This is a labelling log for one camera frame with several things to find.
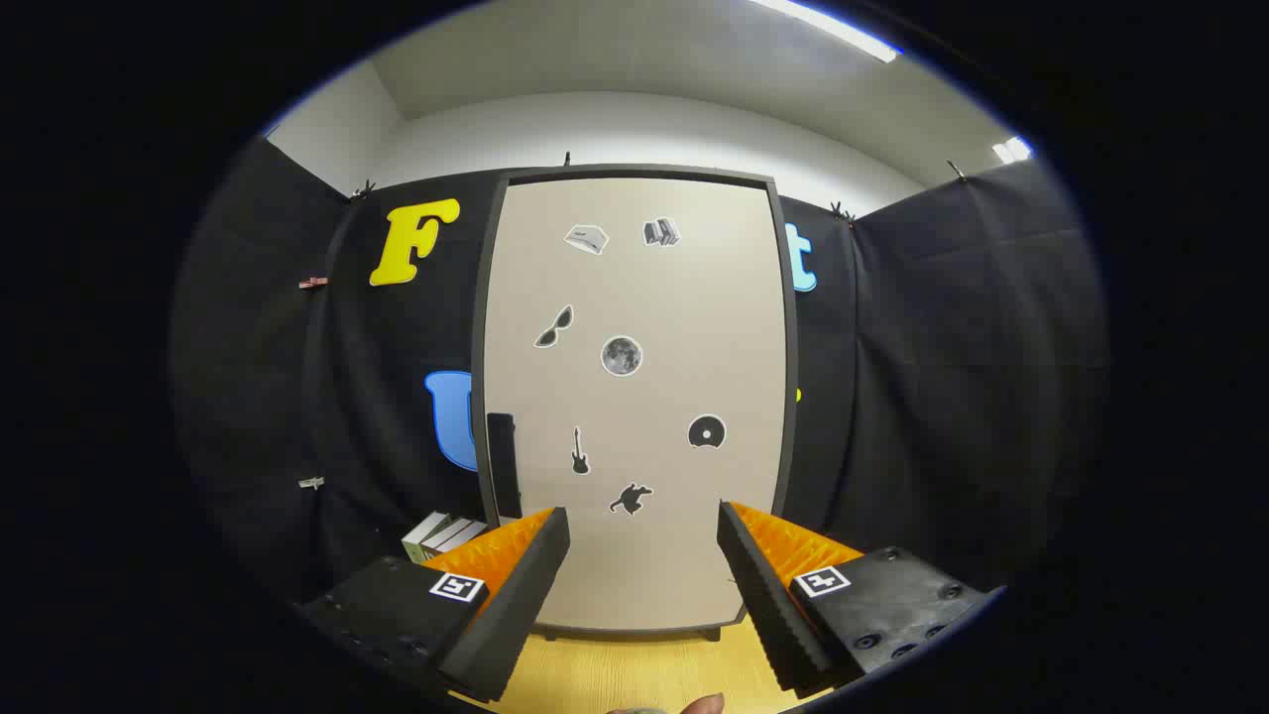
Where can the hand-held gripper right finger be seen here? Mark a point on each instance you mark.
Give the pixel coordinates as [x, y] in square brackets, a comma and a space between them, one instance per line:
[768, 605]

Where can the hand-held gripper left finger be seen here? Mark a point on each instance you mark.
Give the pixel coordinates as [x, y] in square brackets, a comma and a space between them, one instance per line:
[520, 605]

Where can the green book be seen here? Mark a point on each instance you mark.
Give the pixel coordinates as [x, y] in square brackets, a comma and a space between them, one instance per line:
[424, 538]

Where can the grey cabinet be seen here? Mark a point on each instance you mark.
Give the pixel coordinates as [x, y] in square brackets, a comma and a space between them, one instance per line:
[790, 337]

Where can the black backdrop cloth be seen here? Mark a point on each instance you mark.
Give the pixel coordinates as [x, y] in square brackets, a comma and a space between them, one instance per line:
[942, 377]

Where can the small ceiling light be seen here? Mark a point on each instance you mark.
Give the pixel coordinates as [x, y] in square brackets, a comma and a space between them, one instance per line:
[1012, 150]

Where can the long ceiling light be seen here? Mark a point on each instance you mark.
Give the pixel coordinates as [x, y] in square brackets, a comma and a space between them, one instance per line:
[833, 30]

